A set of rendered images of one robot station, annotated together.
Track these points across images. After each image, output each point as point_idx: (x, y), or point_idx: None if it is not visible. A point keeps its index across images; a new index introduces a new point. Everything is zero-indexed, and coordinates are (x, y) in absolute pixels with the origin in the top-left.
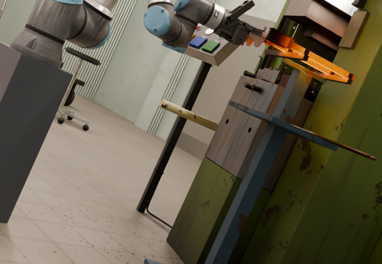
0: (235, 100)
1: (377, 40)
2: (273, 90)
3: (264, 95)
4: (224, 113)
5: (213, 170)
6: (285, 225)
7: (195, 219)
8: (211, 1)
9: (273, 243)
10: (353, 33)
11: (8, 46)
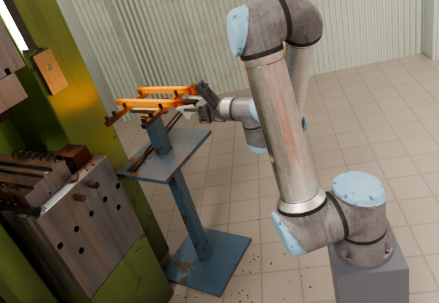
0: (67, 232)
1: (80, 62)
2: (107, 163)
3: (101, 177)
4: (66, 258)
5: (118, 273)
6: (142, 211)
7: (143, 298)
8: (236, 97)
9: (146, 225)
10: (58, 73)
11: (397, 243)
